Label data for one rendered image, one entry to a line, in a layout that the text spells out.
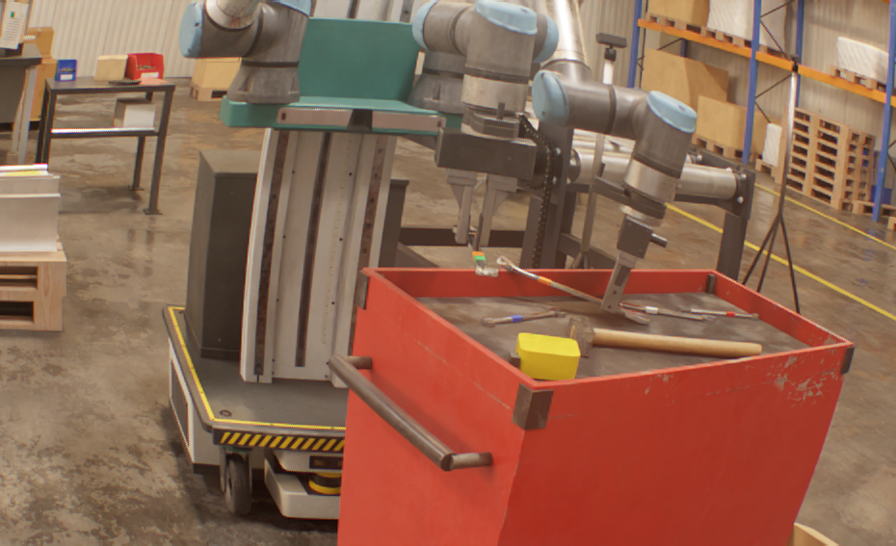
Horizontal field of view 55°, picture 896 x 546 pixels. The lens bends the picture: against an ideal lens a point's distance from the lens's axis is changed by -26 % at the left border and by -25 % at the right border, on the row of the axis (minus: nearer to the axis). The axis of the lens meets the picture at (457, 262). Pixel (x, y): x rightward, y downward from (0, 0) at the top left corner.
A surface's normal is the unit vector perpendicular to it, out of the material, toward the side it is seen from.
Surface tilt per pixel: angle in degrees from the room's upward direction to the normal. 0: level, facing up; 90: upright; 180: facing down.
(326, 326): 90
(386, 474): 90
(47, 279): 90
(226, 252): 90
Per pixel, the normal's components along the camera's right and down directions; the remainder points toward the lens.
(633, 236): -0.17, 0.17
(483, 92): -0.39, 0.18
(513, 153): 0.09, 0.26
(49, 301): 0.48, 0.29
